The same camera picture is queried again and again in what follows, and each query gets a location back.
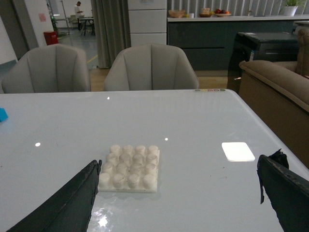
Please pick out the wicker basket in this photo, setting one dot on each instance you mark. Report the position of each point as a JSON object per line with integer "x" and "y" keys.
{"x": 177, "y": 13}

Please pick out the person in white shirt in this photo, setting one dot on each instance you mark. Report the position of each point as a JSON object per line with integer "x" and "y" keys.
{"x": 78, "y": 13}

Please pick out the brown sofa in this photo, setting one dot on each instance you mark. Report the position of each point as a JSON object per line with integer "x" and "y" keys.
{"x": 278, "y": 92}

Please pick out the red bin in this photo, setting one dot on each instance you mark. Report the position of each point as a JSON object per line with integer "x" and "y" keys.
{"x": 50, "y": 37}

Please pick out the left grey armchair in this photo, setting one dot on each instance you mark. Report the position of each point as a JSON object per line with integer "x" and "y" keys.
{"x": 49, "y": 69}

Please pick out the black appliance box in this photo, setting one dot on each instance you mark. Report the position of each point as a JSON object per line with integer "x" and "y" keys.
{"x": 277, "y": 46}

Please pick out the grey curtain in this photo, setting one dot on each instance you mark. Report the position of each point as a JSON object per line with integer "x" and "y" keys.
{"x": 112, "y": 29}

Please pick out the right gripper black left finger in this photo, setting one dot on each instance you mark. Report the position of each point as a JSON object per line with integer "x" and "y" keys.
{"x": 69, "y": 209}

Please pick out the blue block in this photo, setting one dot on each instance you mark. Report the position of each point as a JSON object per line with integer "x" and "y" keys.
{"x": 3, "y": 115}

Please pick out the fruit plate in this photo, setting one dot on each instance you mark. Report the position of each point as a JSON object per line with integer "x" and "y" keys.
{"x": 221, "y": 13}

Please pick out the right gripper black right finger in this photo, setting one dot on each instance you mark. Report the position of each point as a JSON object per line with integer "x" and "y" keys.
{"x": 287, "y": 191}

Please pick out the coloured button strip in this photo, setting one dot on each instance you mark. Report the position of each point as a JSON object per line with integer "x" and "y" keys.
{"x": 211, "y": 90}

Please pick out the right grey armchair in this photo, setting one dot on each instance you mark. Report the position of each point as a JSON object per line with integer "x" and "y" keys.
{"x": 151, "y": 67}

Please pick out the grey armchair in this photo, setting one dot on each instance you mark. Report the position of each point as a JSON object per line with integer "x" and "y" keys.
{"x": 49, "y": 69}
{"x": 151, "y": 67}

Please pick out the dark kitchen counter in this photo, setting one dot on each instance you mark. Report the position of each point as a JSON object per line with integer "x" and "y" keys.
{"x": 208, "y": 42}

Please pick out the white cabinet column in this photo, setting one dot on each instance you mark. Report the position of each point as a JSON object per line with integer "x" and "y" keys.
{"x": 147, "y": 21}

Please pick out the white studded base plate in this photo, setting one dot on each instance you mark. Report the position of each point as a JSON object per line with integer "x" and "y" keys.
{"x": 130, "y": 169}

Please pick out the white plant pot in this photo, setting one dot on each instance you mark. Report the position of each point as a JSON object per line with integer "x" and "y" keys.
{"x": 289, "y": 10}

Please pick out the bread bowl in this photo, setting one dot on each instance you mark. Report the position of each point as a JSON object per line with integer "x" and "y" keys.
{"x": 205, "y": 12}

